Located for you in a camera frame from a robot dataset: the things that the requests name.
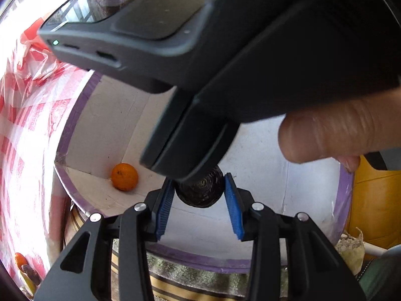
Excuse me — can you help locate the green clothing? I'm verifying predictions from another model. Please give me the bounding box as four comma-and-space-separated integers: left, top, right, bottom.
359, 250, 401, 301

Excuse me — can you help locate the red checkered plastic tablecloth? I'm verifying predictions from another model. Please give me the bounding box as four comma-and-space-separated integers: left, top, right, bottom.
0, 19, 96, 289

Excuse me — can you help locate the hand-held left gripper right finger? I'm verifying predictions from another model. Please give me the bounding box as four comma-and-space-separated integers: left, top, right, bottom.
224, 172, 368, 301

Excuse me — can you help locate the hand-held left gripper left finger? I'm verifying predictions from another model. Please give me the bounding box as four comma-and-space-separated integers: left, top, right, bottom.
33, 179, 176, 301

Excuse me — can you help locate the cardboard box with purple tape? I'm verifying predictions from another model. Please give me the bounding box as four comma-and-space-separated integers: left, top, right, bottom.
54, 69, 355, 273

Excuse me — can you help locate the white pipe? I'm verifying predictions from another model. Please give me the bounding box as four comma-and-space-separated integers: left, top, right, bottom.
363, 243, 389, 258

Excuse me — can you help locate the brown striped cloth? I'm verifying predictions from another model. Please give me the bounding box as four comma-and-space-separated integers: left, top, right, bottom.
64, 207, 289, 301

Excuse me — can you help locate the beige woven cloth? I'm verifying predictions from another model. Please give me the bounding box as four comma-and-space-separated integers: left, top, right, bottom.
335, 227, 366, 277

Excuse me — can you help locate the yellow container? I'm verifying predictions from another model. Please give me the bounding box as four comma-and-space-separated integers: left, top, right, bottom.
346, 155, 401, 252

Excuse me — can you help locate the orange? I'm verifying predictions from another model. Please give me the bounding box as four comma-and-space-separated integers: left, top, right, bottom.
111, 163, 139, 192
14, 252, 29, 272

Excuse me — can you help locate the person's right hand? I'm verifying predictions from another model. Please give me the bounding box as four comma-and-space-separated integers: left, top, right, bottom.
278, 87, 401, 173

